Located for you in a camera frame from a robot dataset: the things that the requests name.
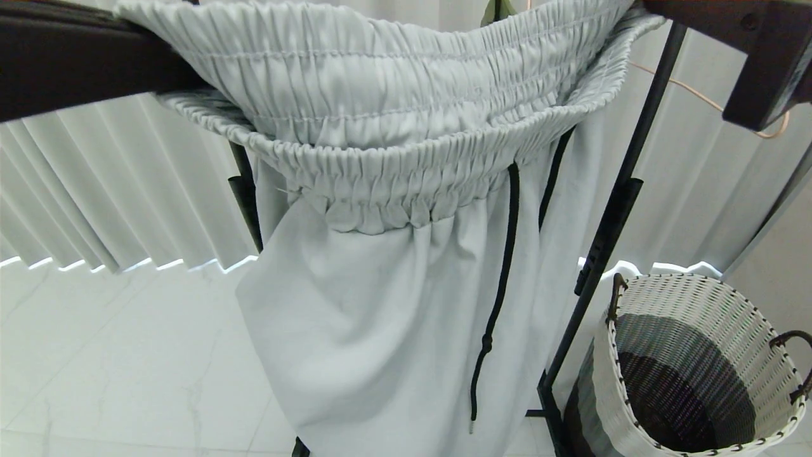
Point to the black clothes rack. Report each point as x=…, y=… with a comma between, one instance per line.
x=612, y=222

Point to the pink clothes hanger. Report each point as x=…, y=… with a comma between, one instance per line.
x=698, y=95

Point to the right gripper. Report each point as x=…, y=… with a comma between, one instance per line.
x=774, y=63

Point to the white curtain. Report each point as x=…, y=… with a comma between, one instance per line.
x=95, y=190

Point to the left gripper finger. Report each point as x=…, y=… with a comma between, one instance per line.
x=76, y=70

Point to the pale grey garment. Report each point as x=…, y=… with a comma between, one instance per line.
x=380, y=317

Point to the green t-shirt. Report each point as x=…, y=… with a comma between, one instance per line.
x=498, y=11

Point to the white laundry basket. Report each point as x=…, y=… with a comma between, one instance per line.
x=698, y=304

